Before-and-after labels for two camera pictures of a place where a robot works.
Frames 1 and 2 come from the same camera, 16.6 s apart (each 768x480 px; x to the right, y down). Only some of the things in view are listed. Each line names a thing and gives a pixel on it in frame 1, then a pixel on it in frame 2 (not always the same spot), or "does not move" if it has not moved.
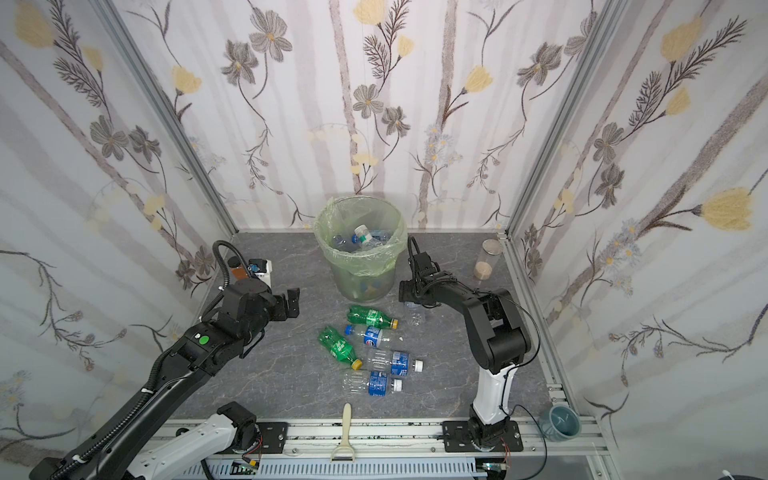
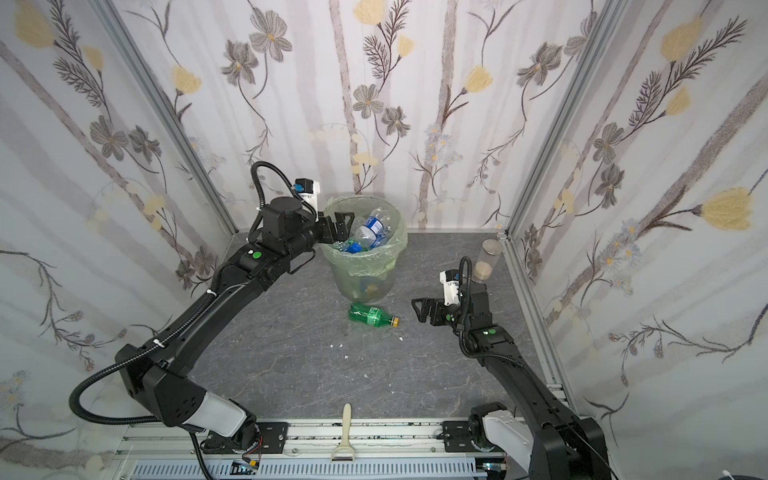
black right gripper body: x=420 y=279 to x=437 y=312
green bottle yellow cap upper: x=364 y=315 does not move
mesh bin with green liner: x=362 y=239 does not move
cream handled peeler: x=346 y=445 does not move
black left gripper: x=285 y=303 to x=328 y=227
